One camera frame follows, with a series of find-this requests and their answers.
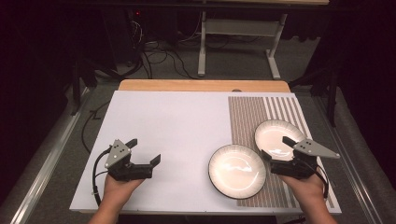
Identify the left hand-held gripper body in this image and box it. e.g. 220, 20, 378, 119
104, 138, 155, 183

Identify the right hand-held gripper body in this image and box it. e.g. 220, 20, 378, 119
269, 138, 341, 181

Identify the white plate with dark rim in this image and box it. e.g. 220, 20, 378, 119
254, 119, 307, 161
207, 144, 268, 201

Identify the person's left hand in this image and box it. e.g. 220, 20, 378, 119
102, 172, 145, 213

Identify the person's right hand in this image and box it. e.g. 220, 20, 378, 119
278, 172, 326, 210

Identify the white board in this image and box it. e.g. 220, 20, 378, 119
68, 90, 343, 216

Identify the brown striped mat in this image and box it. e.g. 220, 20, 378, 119
227, 96, 335, 209

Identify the black stand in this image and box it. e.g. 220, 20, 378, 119
288, 62, 341, 128
69, 59, 97, 117

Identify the wooden table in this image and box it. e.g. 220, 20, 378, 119
118, 78, 291, 93

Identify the dark computer tower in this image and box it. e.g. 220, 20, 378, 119
102, 7, 141, 68

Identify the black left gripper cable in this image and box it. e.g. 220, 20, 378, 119
92, 147, 112, 207

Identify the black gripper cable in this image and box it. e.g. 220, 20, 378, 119
306, 158, 331, 200
92, 147, 112, 207

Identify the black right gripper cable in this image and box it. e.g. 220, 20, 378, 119
306, 158, 331, 200

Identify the black floor cable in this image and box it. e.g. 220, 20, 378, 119
81, 101, 111, 155

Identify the aluminium rail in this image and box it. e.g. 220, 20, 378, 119
8, 88, 94, 224
314, 96, 384, 224

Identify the tangle of black floor cables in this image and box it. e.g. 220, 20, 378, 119
124, 18, 200, 80

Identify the white metal stand frame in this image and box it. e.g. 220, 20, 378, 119
197, 10, 289, 80

